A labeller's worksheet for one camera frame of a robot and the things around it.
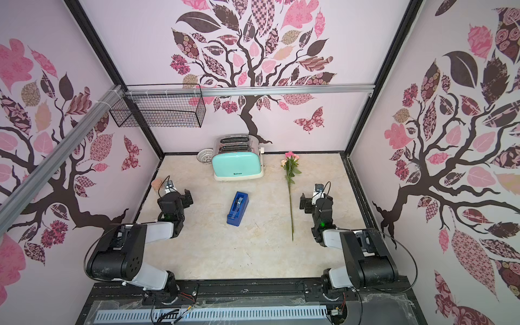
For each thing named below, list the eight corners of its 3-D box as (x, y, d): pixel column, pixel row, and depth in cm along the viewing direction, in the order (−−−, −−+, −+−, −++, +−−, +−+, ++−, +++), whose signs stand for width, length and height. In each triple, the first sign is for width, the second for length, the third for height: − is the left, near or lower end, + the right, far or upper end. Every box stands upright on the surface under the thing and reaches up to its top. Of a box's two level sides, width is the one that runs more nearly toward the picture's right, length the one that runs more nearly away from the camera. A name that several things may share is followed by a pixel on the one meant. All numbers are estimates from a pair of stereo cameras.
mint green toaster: (216, 181, 109) (209, 159, 96) (222, 152, 124) (217, 130, 110) (264, 181, 109) (263, 159, 96) (264, 152, 124) (264, 130, 110)
